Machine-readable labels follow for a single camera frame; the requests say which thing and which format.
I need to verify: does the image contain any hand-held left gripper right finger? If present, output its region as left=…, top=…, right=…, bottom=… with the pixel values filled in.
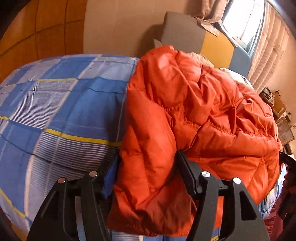
left=176, top=150, right=270, bottom=241

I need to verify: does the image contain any white deer print pillow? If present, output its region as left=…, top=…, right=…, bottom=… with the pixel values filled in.
left=218, top=68, right=255, bottom=90

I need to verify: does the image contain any rattan chair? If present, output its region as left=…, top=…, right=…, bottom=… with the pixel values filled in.
left=276, top=117, right=295, bottom=145

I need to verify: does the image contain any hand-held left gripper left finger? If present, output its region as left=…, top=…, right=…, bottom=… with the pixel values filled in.
left=26, top=160, right=119, bottom=241

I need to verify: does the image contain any wooden wardrobe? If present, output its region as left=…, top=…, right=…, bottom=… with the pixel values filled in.
left=0, top=0, right=87, bottom=81

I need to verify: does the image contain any cluttered wooden desk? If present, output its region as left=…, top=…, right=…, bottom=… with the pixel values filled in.
left=259, top=87, right=292, bottom=121

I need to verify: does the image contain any window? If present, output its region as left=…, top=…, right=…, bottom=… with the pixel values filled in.
left=222, top=0, right=266, bottom=51

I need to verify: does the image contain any bed with blue checked sheet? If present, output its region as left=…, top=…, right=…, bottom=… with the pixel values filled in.
left=0, top=54, right=285, bottom=241

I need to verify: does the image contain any grey yellow blue headboard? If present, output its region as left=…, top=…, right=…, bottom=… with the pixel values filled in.
left=159, top=11, right=252, bottom=77

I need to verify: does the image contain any beige patterned curtain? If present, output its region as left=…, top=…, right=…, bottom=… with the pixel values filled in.
left=194, top=0, right=232, bottom=37
left=247, top=5, right=292, bottom=93

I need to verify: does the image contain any orange quilted puffer jacket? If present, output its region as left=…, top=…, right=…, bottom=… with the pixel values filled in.
left=106, top=45, right=284, bottom=237

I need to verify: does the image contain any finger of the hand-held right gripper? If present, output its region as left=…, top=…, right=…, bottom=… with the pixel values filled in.
left=279, top=151, right=296, bottom=168
left=277, top=171, right=296, bottom=219

